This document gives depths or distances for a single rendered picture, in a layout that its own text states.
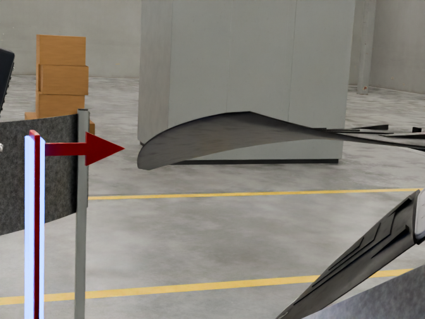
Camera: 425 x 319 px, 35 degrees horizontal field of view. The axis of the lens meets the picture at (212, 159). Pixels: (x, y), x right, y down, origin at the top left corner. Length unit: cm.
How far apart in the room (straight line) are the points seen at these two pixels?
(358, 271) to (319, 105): 661
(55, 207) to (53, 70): 603
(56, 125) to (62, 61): 603
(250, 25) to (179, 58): 81
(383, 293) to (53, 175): 211
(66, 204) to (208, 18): 433
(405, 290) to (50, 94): 814
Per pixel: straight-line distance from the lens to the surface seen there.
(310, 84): 724
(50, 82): 862
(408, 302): 60
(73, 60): 863
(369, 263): 72
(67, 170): 269
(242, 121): 43
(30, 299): 49
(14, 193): 249
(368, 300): 61
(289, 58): 712
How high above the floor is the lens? 126
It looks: 10 degrees down
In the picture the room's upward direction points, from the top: 3 degrees clockwise
